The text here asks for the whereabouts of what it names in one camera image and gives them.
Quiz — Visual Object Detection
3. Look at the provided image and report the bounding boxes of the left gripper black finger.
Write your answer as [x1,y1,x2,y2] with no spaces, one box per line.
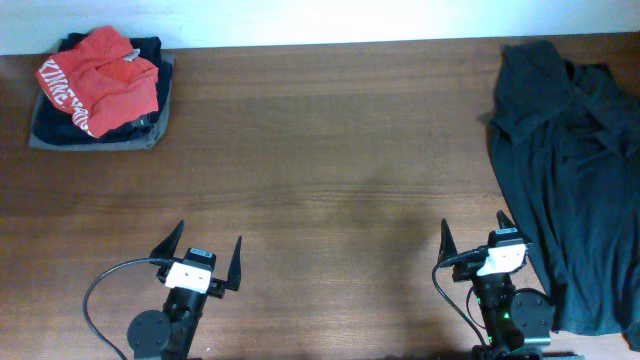
[226,236,242,292]
[149,220,184,259]

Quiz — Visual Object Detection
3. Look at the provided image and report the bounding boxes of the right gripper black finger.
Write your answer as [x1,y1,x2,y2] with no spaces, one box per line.
[496,210,532,245]
[438,218,458,264]

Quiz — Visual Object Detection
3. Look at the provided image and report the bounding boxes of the dark green t-shirt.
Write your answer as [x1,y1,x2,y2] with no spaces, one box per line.
[490,41,639,350]

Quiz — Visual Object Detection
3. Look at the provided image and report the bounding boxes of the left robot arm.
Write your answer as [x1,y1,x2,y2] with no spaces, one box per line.
[127,222,242,360]

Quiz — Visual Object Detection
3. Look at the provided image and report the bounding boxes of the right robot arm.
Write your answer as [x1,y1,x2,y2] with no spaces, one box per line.
[432,211,555,359]

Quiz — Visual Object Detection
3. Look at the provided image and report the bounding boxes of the grey folded garment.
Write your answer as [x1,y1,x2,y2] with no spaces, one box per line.
[28,52,176,152]

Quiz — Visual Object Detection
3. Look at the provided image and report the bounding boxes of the navy folded garment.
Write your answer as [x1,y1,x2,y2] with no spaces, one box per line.
[31,32,174,147]

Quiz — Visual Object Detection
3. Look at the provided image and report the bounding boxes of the red folded shirt white lettering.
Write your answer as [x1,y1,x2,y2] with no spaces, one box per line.
[35,26,159,138]

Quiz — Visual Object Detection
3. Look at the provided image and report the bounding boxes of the right black camera cable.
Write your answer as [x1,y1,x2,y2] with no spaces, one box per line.
[431,249,490,349]

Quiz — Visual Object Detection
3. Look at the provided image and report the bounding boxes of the black camera cable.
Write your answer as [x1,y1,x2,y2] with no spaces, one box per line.
[431,249,490,349]
[82,257,174,360]

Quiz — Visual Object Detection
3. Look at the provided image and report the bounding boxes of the left black camera cable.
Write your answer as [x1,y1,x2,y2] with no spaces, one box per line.
[82,257,174,360]

